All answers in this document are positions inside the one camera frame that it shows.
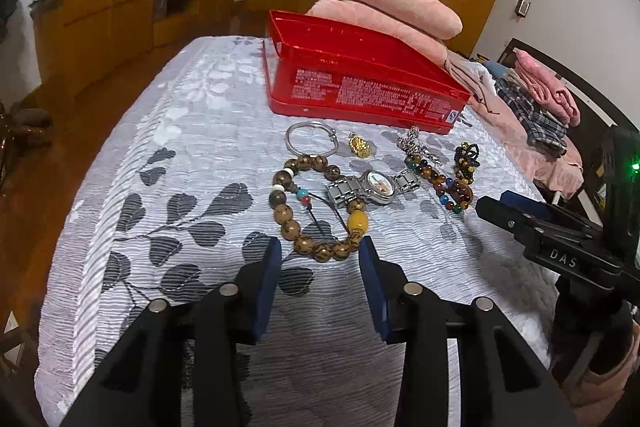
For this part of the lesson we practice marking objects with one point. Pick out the plaid folded shirt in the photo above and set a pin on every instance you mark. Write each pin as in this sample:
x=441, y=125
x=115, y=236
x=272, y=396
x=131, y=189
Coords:
x=543, y=131

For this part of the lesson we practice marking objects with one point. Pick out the red metal tin box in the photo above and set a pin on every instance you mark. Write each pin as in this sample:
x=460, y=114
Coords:
x=328, y=69

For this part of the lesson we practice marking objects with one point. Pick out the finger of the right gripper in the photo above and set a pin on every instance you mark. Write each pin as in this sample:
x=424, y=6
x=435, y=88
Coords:
x=525, y=221
x=547, y=212

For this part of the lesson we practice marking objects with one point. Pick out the gold pendant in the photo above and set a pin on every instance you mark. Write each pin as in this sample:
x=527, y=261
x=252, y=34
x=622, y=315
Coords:
x=360, y=147

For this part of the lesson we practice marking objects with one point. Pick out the wooden coat stand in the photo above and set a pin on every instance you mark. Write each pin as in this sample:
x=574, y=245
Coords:
x=21, y=128

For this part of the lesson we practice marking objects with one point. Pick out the long wooden sideboard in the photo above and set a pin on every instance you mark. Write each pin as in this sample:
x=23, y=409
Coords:
x=79, y=42

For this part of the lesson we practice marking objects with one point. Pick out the lower pink folded quilt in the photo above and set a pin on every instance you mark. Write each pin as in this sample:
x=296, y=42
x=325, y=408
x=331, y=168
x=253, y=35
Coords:
x=358, y=14

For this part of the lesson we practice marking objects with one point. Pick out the pink folded clothes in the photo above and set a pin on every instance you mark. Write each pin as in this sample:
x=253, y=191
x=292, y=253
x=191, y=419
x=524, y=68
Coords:
x=547, y=90

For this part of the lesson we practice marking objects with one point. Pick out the white leaf pattern bedspread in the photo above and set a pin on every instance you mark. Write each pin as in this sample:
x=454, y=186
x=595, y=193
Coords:
x=177, y=201

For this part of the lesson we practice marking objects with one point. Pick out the silver wrist watch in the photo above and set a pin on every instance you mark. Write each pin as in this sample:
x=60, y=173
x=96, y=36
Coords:
x=372, y=186

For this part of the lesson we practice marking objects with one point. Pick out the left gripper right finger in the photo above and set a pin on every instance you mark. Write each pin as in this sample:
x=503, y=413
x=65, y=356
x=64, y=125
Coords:
x=502, y=382

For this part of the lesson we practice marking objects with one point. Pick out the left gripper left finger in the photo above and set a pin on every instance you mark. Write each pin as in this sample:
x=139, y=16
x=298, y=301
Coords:
x=138, y=383

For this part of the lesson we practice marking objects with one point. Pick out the thin silver bangle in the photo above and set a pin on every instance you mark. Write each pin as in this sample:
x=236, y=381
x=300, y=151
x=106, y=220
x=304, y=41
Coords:
x=312, y=138

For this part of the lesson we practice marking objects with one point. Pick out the wall switch panel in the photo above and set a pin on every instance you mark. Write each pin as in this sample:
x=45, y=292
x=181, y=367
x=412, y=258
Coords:
x=521, y=8

